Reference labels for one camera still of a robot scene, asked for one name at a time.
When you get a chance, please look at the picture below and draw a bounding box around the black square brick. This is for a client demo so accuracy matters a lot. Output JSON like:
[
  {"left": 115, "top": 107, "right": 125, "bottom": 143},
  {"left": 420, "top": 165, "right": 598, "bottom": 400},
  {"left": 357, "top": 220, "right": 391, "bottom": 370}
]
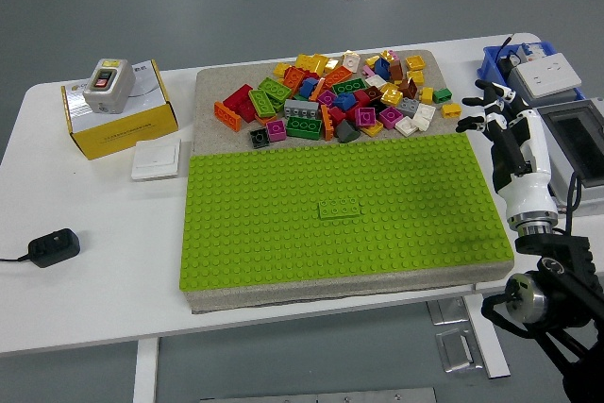
[{"left": 248, "top": 127, "right": 271, "bottom": 149}]

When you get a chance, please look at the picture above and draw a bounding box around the grey-brown foam mat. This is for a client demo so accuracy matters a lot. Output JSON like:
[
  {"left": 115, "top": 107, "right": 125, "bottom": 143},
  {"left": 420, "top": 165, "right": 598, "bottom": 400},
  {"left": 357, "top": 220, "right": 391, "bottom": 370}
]
[{"left": 180, "top": 48, "right": 515, "bottom": 314}]

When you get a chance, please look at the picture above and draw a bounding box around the white wall socket panel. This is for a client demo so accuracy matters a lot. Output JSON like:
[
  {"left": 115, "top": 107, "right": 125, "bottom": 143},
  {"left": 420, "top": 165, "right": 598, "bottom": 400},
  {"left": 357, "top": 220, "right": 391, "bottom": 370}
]
[{"left": 512, "top": 52, "right": 583, "bottom": 98}]

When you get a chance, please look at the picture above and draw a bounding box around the grey windowed enclosure box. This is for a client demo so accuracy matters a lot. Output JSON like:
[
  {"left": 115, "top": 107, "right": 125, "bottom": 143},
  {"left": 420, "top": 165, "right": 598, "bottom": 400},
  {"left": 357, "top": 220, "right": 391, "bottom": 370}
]
[{"left": 535, "top": 96, "right": 604, "bottom": 215}]

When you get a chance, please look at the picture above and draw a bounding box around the white wall switch panel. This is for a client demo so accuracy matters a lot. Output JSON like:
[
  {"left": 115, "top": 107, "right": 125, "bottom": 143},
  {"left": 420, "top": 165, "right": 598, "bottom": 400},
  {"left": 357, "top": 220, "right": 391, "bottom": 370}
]
[{"left": 130, "top": 138, "right": 182, "bottom": 182}]

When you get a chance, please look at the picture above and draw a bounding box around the grey push-button switch box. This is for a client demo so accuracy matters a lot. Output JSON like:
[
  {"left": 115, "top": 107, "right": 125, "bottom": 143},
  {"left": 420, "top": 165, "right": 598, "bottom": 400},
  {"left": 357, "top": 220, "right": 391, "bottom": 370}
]
[{"left": 83, "top": 58, "right": 137, "bottom": 115}]

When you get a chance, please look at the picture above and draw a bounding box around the white circuit breaker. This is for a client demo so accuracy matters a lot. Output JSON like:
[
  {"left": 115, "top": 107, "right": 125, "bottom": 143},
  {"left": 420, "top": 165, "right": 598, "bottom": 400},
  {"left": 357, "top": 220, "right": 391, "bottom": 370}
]
[{"left": 518, "top": 42, "right": 544, "bottom": 63}]

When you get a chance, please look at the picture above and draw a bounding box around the orange long brick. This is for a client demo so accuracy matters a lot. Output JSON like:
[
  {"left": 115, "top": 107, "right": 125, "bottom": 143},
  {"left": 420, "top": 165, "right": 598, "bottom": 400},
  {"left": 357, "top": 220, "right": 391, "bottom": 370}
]
[
  {"left": 214, "top": 101, "right": 243, "bottom": 132},
  {"left": 320, "top": 104, "right": 335, "bottom": 141},
  {"left": 322, "top": 65, "right": 354, "bottom": 89}
]

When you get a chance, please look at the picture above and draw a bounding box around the dark green long brick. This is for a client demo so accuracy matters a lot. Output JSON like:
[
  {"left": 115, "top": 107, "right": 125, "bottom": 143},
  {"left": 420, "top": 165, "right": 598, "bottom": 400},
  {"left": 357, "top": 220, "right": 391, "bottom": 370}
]
[
  {"left": 331, "top": 77, "right": 368, "bottom": 96},
  {"left": 285, "top": 116, "right": 324, "bottom": 140}
]

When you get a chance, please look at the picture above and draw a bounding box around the long metal floor strip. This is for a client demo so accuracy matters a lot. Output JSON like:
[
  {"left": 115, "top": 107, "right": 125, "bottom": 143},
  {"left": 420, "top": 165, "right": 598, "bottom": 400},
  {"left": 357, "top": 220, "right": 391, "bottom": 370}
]
[{"left": 200, "top": 387, "right": 438, "bottom": 403}]

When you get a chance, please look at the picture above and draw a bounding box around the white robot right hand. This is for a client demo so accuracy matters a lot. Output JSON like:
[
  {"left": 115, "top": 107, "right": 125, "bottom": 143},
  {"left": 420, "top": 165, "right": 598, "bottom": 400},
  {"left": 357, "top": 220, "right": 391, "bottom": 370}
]
[{"left": 455, "top": 79, "right": 561, "bottom": 221}]

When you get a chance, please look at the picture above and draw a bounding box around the dark grey sloped brick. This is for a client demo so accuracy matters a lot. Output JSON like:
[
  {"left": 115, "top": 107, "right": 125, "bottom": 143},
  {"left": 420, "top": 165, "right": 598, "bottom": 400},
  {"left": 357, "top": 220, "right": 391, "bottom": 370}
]
[{"left": 335, "top": 119, "right": 361, "bottom": 143}]

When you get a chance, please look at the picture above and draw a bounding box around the yellow long brick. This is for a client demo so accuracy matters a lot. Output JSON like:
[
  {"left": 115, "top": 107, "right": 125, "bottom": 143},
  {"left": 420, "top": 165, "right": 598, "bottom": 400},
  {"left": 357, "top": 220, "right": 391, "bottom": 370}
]
[{"left": 294, "top": 53, "right": 328, "bottom": 76}]

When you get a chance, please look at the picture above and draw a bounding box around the metal floor bracket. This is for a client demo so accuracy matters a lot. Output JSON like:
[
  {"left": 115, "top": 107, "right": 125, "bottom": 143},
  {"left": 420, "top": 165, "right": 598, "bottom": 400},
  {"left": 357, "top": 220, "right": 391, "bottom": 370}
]
[
  {"left": 434, "top": 328, "right": 482, "bottom": 373},
  {"left": 427, "top": 298, "right": 473, "bottom": 327}
]

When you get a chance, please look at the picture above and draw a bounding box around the red large brick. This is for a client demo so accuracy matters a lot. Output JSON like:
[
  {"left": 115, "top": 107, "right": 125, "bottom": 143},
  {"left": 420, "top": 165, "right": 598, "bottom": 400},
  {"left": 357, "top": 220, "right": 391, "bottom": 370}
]
[{"left": 223, "top": 83, "right": 259, "bottom": 124}]

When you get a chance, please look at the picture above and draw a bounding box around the green studded baseplate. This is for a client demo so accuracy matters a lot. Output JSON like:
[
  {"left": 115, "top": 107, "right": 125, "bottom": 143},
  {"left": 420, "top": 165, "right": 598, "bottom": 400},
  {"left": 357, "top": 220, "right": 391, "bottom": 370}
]
[{"left": 178, "top": 132, "right": 515, "bottom": 292}]

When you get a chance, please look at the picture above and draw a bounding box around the grey square brick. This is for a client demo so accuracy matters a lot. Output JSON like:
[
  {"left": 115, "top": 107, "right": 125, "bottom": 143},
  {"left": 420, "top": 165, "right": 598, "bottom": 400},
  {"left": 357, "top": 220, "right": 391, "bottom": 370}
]
[{"left": 395, "top": 96, "right": 420, "bottom": 117}]

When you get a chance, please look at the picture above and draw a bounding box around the lime green long brick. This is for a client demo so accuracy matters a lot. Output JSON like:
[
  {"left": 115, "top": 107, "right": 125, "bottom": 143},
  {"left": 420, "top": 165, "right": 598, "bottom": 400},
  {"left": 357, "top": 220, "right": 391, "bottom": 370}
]
[
  {"left": 248, "top": 89, "right": 277, "bottom": 117},
  {"left": 317, "top": 196, "right": 362, "bottom": 221},
  {"left": 258, "top": 76, "right": 293, "bottom": 103}
]

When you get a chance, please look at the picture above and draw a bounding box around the grey plastic box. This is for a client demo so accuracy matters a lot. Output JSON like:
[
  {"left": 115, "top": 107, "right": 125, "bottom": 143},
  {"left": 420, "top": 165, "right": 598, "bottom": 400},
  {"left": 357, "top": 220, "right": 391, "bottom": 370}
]
[{"left": 521, "top": 84, "right": 585, "bottom": 105}]

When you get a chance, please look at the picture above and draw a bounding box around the black robot hand cable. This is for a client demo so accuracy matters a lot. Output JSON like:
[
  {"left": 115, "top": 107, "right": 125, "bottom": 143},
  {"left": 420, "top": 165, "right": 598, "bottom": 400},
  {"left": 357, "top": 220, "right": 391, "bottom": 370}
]
[{"left": 563, "top": 171, "right": 584, "bottom": 235}]

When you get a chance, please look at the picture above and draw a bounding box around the blue plastic bin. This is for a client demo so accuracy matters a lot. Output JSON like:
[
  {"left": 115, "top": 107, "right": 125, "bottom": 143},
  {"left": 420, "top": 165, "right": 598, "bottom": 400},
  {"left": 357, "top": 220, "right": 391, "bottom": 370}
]
[{"left": 476, "top": 41, "right": 586, "bottom": 102}]

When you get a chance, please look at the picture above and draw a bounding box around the black power adapter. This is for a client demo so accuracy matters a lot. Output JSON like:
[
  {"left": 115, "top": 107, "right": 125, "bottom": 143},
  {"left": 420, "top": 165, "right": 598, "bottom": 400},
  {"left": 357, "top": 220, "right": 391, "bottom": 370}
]
[{"left": 27, "top": 227, "right": 81, "bottom": 269}]

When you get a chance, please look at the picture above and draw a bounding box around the white table leg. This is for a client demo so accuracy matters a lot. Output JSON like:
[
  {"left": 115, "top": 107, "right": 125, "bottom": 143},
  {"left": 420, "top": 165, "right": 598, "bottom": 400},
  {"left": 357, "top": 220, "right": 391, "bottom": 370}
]
[
  {"left": 461, "top": 294, "right": 512, "bottom": 379},
  {"left": 133, "top": 337, "right": 160, "bottom": 403}
]

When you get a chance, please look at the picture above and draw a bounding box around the yellow white cardboard box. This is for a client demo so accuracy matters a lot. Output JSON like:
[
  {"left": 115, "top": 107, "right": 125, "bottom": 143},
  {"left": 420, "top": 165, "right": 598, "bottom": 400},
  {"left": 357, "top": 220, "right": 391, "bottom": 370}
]
[{"left": 59, "top": 59, "right": 180, "bottom": 161}]

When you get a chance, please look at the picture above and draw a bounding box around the grey long brick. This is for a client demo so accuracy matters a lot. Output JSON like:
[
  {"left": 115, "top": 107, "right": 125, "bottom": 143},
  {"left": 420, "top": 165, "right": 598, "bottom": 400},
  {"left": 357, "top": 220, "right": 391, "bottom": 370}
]
[{"left": 283, "top": 98, "right": 320, "bottom": 120}]

